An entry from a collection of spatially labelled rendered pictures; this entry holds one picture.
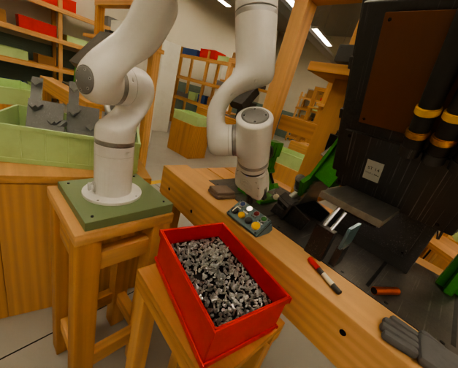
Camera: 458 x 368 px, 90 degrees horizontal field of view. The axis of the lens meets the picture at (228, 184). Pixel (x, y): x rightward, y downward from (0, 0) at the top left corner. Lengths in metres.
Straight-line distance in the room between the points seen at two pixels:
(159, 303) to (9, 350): 1.06
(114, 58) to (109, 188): 0.39
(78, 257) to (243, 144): 0.57
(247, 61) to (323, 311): 0.63
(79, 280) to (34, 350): 0.75
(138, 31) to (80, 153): 0.75
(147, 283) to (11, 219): 0.81
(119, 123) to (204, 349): 0.64
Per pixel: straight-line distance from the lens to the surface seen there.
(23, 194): 1.29
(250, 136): 0.51
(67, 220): 0.82
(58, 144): 1.30
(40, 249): 1.45
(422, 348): 0.73
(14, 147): 1.35
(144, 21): 0.70
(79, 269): 0.85
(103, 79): 0.71
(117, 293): 1.42
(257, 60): 0.54
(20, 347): 1.62
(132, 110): 0.82
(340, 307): 0.70
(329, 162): 0.87
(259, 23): 0.55
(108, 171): 0.82
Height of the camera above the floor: 1.31
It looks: 21 degrees down
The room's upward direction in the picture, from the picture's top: 16 degrees clockwise
